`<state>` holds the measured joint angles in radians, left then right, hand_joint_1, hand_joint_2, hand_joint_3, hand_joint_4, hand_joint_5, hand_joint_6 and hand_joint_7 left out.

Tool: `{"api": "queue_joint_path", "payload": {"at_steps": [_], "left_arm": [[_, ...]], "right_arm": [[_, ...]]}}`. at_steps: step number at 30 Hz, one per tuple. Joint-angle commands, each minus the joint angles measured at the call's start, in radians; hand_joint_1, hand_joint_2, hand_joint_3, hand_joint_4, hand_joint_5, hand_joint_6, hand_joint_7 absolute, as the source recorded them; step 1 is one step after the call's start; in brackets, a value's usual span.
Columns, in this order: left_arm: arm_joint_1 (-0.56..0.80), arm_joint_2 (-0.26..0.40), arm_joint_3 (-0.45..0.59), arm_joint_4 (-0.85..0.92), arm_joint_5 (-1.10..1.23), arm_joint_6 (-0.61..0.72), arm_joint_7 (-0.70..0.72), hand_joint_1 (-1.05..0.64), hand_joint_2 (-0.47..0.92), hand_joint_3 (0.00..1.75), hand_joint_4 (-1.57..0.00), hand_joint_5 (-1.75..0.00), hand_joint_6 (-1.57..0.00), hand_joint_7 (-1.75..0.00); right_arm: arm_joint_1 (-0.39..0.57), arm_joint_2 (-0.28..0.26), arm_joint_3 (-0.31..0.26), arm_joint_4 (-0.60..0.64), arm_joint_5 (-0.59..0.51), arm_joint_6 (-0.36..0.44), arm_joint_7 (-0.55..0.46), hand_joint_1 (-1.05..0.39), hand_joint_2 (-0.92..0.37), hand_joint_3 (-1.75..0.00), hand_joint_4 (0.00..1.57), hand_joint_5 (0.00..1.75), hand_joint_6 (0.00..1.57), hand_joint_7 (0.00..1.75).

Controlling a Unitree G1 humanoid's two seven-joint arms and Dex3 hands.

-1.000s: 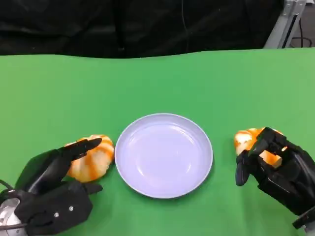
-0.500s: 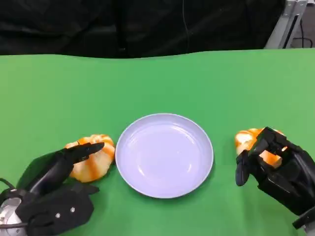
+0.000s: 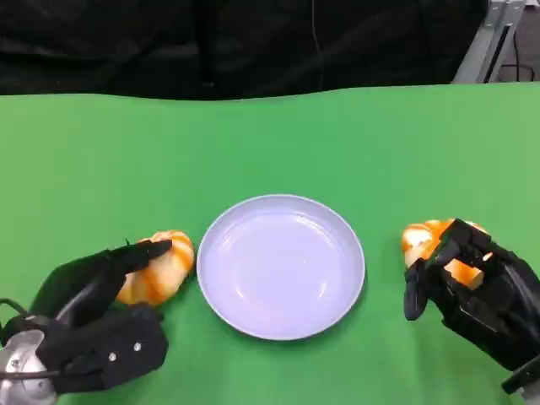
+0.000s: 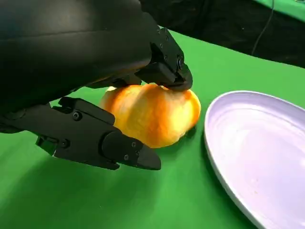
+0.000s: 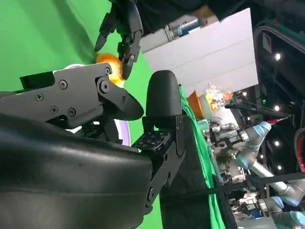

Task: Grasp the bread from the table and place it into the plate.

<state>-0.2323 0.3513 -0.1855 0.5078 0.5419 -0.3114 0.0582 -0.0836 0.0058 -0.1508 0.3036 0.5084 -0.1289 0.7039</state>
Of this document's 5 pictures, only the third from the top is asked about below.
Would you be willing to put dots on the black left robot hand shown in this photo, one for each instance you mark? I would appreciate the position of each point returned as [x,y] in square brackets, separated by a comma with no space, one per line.
[84,278]

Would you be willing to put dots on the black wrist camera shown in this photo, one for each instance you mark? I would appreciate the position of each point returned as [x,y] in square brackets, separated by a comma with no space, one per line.
[114,346]
[523,375]

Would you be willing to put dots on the orange and white bread roll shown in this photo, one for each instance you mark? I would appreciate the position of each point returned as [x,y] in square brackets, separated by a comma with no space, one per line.
[419,240]
[169,270]

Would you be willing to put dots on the green table cloth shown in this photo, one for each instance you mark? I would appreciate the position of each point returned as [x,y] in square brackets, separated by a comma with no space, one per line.
[270,147]

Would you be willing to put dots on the aluminium frame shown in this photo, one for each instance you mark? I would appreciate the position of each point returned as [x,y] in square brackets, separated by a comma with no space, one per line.
[485,46]

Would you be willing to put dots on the black backdrop curtain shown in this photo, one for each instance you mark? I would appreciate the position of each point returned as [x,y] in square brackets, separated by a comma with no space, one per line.
[169,46]

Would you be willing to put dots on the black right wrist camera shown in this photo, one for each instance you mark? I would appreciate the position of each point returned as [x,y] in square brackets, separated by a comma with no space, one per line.
[523,375]

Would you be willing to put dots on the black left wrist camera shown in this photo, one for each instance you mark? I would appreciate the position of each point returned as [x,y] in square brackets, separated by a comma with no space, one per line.
[114,346]

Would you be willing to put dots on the lilac plate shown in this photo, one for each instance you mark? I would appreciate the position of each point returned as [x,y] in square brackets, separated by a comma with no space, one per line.
[282,270]

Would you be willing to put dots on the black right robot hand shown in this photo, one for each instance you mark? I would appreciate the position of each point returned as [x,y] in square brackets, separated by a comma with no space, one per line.
[498,316]

